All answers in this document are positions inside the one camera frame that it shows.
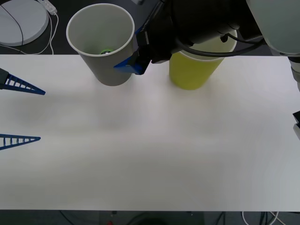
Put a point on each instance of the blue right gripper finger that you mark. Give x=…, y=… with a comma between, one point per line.
x=131, y=66
x=140, y=30

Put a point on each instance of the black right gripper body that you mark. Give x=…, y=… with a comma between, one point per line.
x=157, y=39

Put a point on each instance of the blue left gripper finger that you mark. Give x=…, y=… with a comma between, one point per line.
x=21, y=84
x=14, y=140

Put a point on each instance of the green plastic bottle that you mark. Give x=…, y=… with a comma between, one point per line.
x=106, y=50

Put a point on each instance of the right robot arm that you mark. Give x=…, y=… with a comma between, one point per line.
x=206, y=18

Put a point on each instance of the grey plastic bin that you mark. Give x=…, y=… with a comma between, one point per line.
x=103, y=68

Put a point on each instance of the yellow-green plastic bin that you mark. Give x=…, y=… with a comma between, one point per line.
x=189, y=72

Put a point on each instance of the white round disc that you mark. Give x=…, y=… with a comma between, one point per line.
x=25, y=23

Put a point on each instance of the white power strip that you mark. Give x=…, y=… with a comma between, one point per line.
x=50, y=7

